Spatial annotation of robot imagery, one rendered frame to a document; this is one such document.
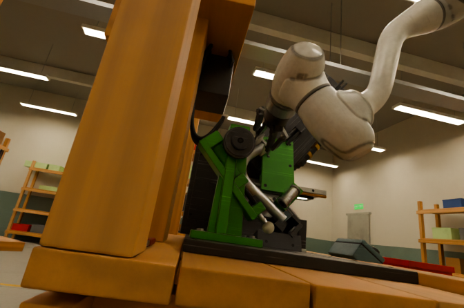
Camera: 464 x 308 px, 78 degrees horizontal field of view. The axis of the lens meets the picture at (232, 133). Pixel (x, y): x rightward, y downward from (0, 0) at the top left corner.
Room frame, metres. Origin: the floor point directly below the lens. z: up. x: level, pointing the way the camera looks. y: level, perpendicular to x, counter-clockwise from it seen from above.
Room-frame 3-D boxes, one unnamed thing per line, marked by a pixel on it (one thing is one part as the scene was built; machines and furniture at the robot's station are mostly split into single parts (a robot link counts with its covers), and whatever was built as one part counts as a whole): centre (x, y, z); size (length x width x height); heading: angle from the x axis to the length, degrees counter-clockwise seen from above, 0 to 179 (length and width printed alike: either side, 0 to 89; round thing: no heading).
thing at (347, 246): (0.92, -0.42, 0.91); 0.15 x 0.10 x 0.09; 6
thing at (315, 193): (1.17, -0.19, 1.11); 0.39 x 0.16 x 0.03; 96
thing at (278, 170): (1.01, -0.17, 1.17); 0.13 x 0.12 x 0.20; 6
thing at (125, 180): (1.05, 0.20, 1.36); 1.49 x 0.09 x 0.97; 6
